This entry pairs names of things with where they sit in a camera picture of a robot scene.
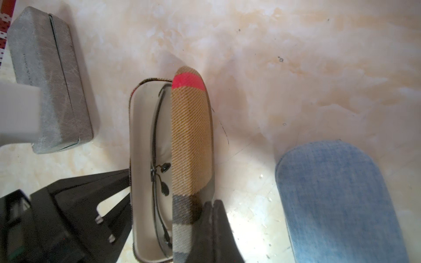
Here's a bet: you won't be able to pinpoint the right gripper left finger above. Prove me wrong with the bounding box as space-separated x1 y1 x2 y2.
186 202 214 263

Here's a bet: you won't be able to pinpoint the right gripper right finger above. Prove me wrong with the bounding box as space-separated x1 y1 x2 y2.
213 200 244 263

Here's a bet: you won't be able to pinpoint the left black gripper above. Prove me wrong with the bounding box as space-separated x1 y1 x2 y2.
1 169 132 263

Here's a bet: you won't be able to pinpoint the beige case with dark glasses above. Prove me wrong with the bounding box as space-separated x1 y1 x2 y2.
128 66 214 263

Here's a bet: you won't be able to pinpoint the grey marble teal-lined case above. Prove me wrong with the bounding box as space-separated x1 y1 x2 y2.
8 7 93 155

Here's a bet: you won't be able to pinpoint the dark thin-frame glasses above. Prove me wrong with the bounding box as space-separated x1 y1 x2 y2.
150 84 172 256

